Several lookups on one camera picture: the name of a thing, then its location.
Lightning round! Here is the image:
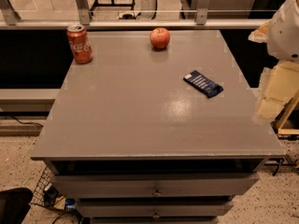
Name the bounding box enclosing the black chair seat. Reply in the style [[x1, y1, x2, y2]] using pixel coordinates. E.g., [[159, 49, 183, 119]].
[[0, 188, 33, 224]]

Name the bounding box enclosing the grey drawer cabinet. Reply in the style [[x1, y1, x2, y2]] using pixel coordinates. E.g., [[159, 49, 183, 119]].
[[32, 31, 284, 224]]

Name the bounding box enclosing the upper grey drawer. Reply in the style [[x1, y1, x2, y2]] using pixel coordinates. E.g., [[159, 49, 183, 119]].
[[51, 173, 259, 199]]

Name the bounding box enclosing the red coke can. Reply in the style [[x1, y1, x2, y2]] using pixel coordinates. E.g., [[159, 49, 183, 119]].
[[66, 25, 93, 63]]

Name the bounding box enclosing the blue rxbar blueberry bar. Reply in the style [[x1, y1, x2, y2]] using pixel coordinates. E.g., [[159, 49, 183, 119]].
[[183, 70, 223, 98]]

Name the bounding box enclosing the black stand base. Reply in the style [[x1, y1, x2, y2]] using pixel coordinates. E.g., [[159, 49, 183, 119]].
[[90, 0, 135, 12]]

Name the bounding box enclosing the grey drawer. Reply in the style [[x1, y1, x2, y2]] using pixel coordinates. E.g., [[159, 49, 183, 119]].
[[77, 200, 234, 218], [51, 173, 259, 199]]

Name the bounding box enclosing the wire basket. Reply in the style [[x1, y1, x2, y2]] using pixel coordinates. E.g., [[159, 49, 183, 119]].
[[32, 168, 59, 207]]

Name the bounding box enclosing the metal guard railing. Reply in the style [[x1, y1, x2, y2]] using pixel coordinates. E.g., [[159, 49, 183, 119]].
[[0, 0, 299, 31]]

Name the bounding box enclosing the lower grey drawer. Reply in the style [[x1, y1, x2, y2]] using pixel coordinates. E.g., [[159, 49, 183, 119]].
[[77, 200, 234, 218]]

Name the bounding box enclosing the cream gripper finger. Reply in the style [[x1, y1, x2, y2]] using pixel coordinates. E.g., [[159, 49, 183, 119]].
[[255, 61, 299, 119], [248, 21, 270, 43]]

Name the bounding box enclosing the red apple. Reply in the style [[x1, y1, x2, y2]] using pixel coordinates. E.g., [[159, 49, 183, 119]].
[[149, 27, 170, 49]]

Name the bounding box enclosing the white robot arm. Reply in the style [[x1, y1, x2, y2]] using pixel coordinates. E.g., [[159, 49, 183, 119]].
[[249, 0, 299, 119]]

